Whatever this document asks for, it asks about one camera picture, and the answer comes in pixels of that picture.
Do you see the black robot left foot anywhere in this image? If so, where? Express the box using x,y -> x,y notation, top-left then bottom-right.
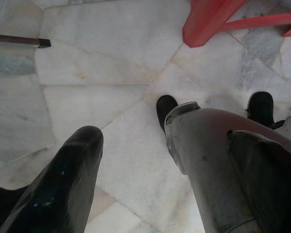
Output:
156,94 -> 179,138

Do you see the black robot foot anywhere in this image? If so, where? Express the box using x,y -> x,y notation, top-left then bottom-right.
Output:
246,91 -> 286,130
156,94 -> 179,138

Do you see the grey robot left leg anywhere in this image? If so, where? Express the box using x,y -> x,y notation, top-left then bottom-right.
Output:
164,101 -> 291,233

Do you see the dark brown stick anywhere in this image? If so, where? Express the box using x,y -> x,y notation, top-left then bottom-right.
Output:
0,33 -> 51,49

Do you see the red plastic stool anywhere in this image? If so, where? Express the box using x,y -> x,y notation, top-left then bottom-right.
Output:
182,0 -> 291,48

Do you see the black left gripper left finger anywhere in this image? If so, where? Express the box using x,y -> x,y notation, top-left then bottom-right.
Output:
0,125 -> 105,233

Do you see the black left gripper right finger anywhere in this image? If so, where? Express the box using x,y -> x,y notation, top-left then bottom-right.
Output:
226,130 -> 291,233

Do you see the black robot right foot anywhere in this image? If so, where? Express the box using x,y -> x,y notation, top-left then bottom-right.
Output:
246,91 -> 286,130

